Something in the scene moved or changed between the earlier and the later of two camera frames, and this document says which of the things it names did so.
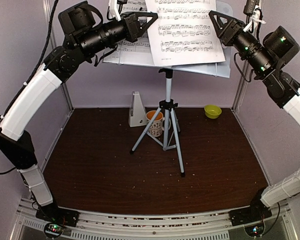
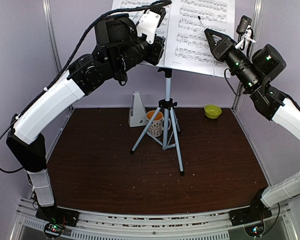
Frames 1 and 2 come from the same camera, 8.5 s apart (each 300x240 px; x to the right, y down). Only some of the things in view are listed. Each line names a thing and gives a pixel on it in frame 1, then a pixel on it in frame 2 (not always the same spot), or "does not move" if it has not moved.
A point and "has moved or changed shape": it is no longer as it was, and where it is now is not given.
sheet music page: [138, 52] has moved or changed shape
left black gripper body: [132, 31] → [155, 57]
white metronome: [137, 114] does not move
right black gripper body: [229, 38] → [223, 55]
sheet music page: [183, 32] has moved or changed shape
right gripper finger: [221, 21] → [216, 40]
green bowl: [212, 111] does not move
